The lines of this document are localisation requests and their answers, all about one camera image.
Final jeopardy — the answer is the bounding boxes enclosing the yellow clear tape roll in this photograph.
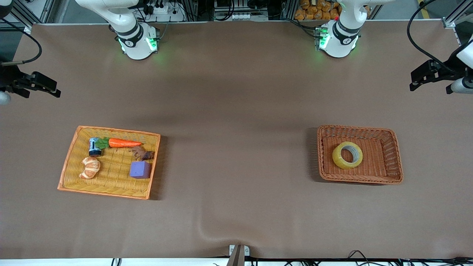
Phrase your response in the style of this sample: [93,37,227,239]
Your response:
[332,141,364,170]

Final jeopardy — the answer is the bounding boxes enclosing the small blue can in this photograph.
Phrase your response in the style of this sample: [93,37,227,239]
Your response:
[88,137,102,157]

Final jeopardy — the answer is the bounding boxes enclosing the toy croissant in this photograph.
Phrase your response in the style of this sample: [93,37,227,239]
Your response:
[79,156,101,180]

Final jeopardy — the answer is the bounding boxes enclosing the brown wicker basket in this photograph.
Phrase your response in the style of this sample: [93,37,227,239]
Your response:
[316,125,404,185]

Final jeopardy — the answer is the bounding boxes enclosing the orange toy carrot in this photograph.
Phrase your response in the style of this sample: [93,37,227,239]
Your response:
[96,137,143,150]

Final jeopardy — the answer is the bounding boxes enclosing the yellow wicker tray orange rim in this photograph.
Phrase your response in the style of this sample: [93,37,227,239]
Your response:
[57,125,161,201]

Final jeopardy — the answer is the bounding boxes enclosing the brown toy animal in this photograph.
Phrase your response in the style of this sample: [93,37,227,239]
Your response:
[129,146,155,161]

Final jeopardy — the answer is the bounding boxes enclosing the purple cube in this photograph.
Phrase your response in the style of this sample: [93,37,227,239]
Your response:
[129,161,152,180]

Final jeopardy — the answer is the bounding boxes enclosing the orange snack bags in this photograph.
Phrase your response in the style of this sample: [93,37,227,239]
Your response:
[294,0,343,21]

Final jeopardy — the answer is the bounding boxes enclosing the white power strip with plugs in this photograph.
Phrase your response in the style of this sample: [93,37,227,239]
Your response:
[142,0,185,23]

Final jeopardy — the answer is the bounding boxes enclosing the white socket strip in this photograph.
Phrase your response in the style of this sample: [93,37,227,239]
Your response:
[215,13,269,21]

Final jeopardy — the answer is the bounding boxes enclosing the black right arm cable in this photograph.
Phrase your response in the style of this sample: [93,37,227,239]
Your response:
[0,18,42,67]

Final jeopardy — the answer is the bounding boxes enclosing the aluminium frame post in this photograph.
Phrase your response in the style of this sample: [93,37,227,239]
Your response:
[441,0,473,30]
[8,0,56,35]

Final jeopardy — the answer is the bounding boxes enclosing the metal table edge bracket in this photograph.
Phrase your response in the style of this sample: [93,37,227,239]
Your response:
[226,244,251,266]

